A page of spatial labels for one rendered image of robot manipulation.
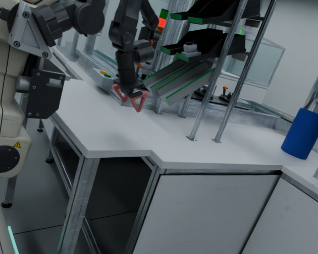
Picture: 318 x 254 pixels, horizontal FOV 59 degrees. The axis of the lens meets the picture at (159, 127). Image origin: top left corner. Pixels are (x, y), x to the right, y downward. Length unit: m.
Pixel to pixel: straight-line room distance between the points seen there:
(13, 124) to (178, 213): 0.70
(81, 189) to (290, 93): 11.98
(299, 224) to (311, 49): 11.47
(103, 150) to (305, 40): 12.29
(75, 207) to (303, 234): 1.02
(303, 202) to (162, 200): 0.69
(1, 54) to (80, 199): 0.52
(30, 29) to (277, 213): 1.33
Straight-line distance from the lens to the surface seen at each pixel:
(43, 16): 0.80
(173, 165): 1.02
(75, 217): 1.08
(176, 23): 2.99
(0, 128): 1.01
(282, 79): 12.93
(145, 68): 1.66
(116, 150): 0.96
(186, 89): 1.25
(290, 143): 1.80
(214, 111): 1.87
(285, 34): 13.38
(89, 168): 0.97
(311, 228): 1.50
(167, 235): 1.26
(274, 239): 1.61
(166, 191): 1.08
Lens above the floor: 1.25
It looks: 17 degrees down
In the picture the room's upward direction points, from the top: 19 degrees clockwise
